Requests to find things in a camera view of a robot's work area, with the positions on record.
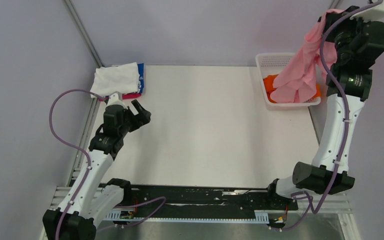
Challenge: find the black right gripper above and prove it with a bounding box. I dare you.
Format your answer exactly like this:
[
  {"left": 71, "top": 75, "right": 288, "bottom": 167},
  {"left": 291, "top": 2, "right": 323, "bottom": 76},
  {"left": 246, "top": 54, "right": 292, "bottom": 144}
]
[{"left": 319, "top": 5, "right": 375, "bottom": 63}]

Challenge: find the pink t-shirt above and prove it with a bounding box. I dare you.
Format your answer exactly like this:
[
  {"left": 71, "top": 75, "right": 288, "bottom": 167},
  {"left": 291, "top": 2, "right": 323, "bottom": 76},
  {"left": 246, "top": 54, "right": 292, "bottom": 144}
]
[{"left": 269, "top": 9, "right": 343, "bottom": 104}]

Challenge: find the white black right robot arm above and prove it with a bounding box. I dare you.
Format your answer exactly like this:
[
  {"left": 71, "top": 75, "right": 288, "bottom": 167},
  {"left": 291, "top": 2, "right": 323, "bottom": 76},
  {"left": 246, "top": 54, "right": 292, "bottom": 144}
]
[{"left": 265, "top": 6, "right": 384, "bottom": 209}]

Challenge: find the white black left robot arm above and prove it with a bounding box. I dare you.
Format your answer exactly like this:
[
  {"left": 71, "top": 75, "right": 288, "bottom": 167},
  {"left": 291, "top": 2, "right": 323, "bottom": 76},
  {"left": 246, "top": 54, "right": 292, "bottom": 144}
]
[{"left": 42, "top": 99, "right": 152, "bottom": 240}]

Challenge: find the magenta folded t-shirt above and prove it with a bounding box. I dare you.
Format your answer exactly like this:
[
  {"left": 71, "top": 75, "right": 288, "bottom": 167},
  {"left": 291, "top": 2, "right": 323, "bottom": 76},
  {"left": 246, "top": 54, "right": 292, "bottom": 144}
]
[{"left": 98, "top": 92, "right": 143, "bottom": 102}]

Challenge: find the white folded t-shirt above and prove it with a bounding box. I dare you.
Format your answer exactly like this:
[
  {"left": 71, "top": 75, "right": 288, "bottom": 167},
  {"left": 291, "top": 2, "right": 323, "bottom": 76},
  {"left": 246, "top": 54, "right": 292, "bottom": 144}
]
[{"left": 90, "top": 62, "right": 140, "bottom": 97}]

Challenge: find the blue folded t-shirt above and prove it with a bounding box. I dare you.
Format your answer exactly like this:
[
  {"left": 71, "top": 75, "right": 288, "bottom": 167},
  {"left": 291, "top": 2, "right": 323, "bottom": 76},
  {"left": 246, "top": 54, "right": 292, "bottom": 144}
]
[{"left": 137, "top": 63, "right": 145, "bottom": 94}]

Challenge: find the white plastic basket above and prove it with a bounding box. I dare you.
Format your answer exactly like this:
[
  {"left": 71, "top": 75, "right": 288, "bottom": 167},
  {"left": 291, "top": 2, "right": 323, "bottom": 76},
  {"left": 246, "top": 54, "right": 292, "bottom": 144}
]
[{"left": 255, "top": 52, "right": 322, "bottom": 111}]

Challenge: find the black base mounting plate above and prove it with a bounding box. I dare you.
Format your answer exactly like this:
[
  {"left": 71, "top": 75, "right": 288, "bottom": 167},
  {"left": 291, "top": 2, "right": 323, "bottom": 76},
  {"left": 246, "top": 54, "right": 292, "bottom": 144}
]
[{"left": 109, "top": 178, "right": 298, "bottom": 220}]

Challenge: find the orange t-shirt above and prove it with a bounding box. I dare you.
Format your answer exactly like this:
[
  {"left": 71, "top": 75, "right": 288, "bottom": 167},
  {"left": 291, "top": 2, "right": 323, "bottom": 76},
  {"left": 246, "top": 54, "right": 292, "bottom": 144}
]
[{"left": 262, "top": 74, "right": 322, "bottom": 104}]

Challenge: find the silver aluminium frame post right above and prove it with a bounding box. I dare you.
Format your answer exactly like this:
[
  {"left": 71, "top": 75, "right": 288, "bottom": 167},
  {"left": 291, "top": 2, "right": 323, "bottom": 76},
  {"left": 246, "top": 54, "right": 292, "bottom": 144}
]
[{"left": 328, "top": 0, "right": 342, "bottom": 9}]

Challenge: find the silver aluminium frame post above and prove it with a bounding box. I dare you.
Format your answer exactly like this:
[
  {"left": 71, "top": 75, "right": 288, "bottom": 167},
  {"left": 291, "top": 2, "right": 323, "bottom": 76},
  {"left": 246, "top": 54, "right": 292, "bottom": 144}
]
[
  {"left": 328, "top": 0, "right": 342, "bottom": 9},
  {"left": 62, "top": 0, "right": 104, "bottom": 68}
]

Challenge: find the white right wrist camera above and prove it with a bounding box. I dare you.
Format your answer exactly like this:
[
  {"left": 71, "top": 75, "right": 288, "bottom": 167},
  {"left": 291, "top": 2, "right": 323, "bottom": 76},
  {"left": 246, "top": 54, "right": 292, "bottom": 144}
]
[{"left": 352, "top": 0, "right": 384, "bottom": 22}]

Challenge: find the silver aluminium frame post left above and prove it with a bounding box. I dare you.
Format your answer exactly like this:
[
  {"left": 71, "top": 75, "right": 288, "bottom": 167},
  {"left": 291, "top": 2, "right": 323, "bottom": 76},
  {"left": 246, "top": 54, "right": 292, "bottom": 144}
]
[{"left": 62, "top": 0, "right": 104, "bottom": 68}]

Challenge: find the white slotted cable duct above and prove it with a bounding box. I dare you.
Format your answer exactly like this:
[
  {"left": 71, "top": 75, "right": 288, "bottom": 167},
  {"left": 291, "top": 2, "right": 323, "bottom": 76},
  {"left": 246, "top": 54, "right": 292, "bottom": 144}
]
[{"left": 104, "top": 210, "right": 270, "bottom": 224}]

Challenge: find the silver aluminium front rail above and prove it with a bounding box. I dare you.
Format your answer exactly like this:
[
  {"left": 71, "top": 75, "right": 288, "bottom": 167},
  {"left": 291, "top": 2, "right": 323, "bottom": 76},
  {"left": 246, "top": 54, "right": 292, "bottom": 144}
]
[{"left": 50, "top": 186, "right": 353, "bottom": 214}]

